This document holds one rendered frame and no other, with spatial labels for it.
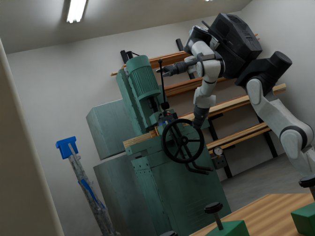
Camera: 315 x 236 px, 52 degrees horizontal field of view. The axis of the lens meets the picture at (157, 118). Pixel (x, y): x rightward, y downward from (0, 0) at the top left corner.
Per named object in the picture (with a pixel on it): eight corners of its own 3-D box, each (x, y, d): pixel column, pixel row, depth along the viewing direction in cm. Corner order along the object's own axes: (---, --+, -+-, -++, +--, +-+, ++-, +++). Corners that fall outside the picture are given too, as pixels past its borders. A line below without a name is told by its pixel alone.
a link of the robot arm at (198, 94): (208, 108, 185) (212, 95, 173) (192, 106, 185) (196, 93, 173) (208, 98, 188) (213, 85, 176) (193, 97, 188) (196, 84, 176)
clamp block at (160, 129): (165, 136, 211) (161, 124, 212) (160, 139, 224) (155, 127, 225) (185, 129, 216) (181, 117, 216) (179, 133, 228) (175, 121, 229)
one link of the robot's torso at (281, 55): (296, 63, 176) (273, 43, 183) (288, 64, 167) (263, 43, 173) (263, 99, 192) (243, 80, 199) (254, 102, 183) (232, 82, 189)
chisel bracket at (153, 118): (157, 124, 233) (153, 113, 234) (152, 127, 247) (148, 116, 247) (166, 121, 235) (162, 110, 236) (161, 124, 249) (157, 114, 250)
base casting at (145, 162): (150, 168, 214) (145, 155, 215) (133, 171, 269) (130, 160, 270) (207, 146, 228) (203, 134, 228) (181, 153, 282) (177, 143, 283)
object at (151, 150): (148, 154, 216) (146, 149, 216) (142, 157, 236) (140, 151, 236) (200, 136, 228) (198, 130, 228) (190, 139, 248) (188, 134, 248)
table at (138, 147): (135, 153, 204) (131, 143, 204) (127, 156, 233) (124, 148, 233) (216, 123, 222) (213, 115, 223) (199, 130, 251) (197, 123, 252)
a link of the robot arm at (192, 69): (176, 63, 249) (190, 59, 252) (181, 76, 248) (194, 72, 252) (182, 59, 238) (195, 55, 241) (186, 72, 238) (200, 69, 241)
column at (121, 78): (148, 154, 251) (118, 69, 258) (142, 156, 272) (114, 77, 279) (174, 144, 258) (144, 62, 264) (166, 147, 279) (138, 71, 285)
